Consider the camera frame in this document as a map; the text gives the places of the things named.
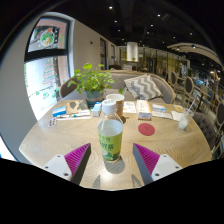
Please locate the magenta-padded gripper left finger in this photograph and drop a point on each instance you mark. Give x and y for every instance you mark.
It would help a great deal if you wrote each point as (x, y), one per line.
(77, 156)

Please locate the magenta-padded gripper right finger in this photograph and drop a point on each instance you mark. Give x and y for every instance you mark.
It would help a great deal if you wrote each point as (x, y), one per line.
(146, 156)

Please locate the green-labelled clear drink bottle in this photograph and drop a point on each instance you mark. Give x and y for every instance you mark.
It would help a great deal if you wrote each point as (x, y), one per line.
(110, 140)

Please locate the flat round red coaster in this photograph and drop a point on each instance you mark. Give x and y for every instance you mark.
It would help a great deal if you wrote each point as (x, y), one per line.
(146, 129)

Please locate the white paper-wrapped stick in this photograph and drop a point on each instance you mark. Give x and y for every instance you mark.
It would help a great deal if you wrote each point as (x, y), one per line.
(73, 118)

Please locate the white teal pen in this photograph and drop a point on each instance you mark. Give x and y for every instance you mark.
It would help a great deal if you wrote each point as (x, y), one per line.
(74, 115)

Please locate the small patterned paper packet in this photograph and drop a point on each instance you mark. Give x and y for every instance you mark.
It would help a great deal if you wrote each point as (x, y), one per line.
(52, 122)

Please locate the white printed leaflet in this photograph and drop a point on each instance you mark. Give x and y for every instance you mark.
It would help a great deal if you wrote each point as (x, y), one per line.
(162, 115)

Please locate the white orange carton box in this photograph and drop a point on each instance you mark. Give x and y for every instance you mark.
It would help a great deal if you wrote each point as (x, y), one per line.
(144, 110)

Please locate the brown kraft card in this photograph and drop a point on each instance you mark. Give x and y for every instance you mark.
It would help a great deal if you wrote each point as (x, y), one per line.
(76, 106)

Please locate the white paper napkin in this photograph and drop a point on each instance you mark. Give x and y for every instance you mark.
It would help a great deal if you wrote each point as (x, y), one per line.
(176, 116)

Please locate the small white blue box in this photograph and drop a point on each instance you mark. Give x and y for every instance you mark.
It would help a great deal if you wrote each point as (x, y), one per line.
(96, 109)

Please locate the clear plastic cup with straw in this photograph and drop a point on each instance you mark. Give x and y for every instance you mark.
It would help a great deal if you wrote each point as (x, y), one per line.
(184, 121)

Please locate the white illustrated leaflet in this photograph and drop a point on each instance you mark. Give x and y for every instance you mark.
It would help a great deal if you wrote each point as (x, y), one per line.
(129, 107)

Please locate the yellow square card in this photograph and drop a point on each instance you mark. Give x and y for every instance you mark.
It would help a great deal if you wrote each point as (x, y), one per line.
(178, 108)

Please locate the brown ceramic mug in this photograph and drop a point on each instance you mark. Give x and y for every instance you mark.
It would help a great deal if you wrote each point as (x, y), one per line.
(119, 103)

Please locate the grey tufted armchair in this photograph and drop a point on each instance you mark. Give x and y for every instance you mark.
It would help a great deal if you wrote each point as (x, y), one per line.
(205, 128)

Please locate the grey white chevron cushion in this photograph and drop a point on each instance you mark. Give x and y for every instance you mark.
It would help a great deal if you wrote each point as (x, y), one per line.
(144, 87)

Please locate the green potted plant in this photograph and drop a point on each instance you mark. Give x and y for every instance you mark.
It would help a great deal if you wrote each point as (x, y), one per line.
(91, 81)

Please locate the group of wooden dining chairs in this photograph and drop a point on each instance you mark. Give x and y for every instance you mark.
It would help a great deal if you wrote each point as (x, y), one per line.
(188, 86)

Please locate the grey curved sofa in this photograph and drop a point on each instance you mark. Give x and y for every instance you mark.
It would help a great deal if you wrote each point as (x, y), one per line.
(116, 78)

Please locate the window with festive decals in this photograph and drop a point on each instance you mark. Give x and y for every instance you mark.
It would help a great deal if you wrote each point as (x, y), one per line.
(46, 70)

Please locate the group of ceiling spotlights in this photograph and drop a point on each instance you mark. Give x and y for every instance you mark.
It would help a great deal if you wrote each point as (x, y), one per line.
(150, 23)

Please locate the dark wall door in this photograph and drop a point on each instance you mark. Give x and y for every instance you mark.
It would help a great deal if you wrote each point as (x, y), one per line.
(103, 53)

